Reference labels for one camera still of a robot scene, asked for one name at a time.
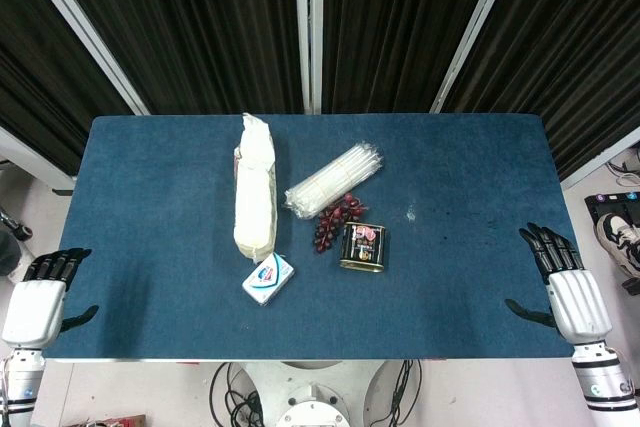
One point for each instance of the blue table mat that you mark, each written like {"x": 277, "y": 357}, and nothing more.
{"x": 200, "y": 257}

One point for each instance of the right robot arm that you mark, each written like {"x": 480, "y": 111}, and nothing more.
{"x": 602, "y": 382}

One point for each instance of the black white sneaker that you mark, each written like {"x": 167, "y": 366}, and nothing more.
{"x": 620, "y": 242}

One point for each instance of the black device with buttons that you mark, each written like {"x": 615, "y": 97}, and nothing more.
{"x": 612, "y": 206}

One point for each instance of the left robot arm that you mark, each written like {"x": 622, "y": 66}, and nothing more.
{"x": 17, "y": 382}

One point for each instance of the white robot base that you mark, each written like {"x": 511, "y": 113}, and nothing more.
{"x": 311, "y": 397}

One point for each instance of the bunch of purple grapes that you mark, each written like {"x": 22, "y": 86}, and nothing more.
{"x": 336, "y": 222}

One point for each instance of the black curtain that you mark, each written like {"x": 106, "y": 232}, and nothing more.
{"x": 190, "y": 22}

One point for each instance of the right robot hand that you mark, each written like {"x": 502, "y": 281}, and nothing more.
{"x": 575, "y": 297}

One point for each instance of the white frame post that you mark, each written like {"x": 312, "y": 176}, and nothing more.
{"x": 309, "y": 27}
{"x": 472, "y": 29}
{"x": 80, "y": 27}

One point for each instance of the pack of clear plastic straws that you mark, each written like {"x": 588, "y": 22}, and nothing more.
{"x": 334, "y": 181}

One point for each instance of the black food tin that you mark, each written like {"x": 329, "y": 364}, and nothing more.
{"x": 363, "y": 247}

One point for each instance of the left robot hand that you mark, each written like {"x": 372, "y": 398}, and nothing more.
{"x": 37, "y": 299}

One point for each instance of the long white plastic package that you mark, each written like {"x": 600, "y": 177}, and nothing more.
{"x": 255, "y": 190}

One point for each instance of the white blue soap box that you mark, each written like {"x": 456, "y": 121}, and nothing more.
{"x": 268, "y": 279}

